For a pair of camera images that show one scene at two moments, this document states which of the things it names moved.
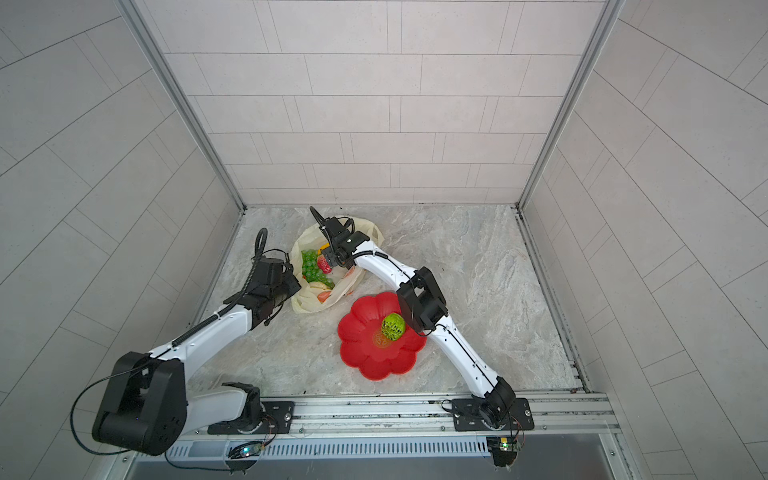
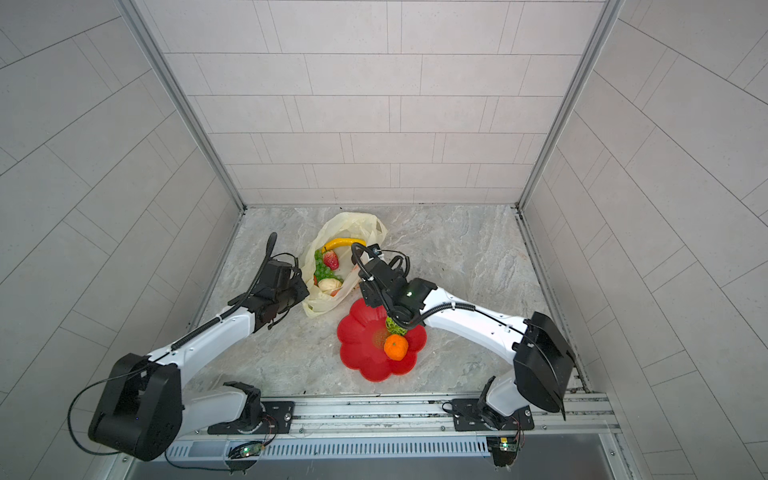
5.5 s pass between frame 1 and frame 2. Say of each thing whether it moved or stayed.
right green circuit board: stayed
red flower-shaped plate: stayed
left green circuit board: stayed
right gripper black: moved
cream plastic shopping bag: moved
